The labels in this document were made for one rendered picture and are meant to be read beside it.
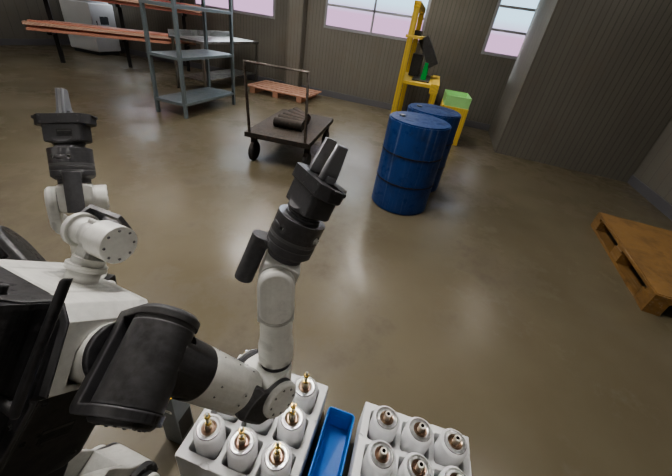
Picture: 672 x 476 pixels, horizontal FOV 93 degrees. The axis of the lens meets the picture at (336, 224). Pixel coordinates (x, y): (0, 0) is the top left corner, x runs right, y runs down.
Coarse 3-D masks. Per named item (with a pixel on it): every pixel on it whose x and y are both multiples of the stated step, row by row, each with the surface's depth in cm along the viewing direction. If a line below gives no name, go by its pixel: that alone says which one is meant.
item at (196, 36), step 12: (168, 36) 529; (180, 36) 538; (192, 36) 565; (216, 36) 626; (228, 36) 662; (204, 60) 534; (204, 72) 542; (216, 72) 633; (228, 72) 650; (240, 72) 669; (204, 84) 552
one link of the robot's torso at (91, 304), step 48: (0, 288) 41; (48, 288) 48; (96, 288) 54; (0, 336) 39; (48, 336) 41; (96, 336) 46; (0, 384) 41; (48, 384) 42; (0, 432) 42; (48, 432) 46
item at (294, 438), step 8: (280, 416) 108; (304, 416) 109; (280, 424) 106; (304, 424) 107; (280, 432) 106; (288, 432) 104; (296, 432) 105; (280, 440) 109; (288, 440) 106; (296, 440) 107; (296, 448) 111
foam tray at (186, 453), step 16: (320, 384) 127; (320, 400) 121; (320, 416) 127; (192, 432) 107; (272, 432) 110; (304, 432) 120; (192, 448) 106; (224, 448) 104; (304, 448) 107; (192, 464) 100; (208, 464) 100; (224, 464) 105; (256, 464) 102; (304, 464) 112
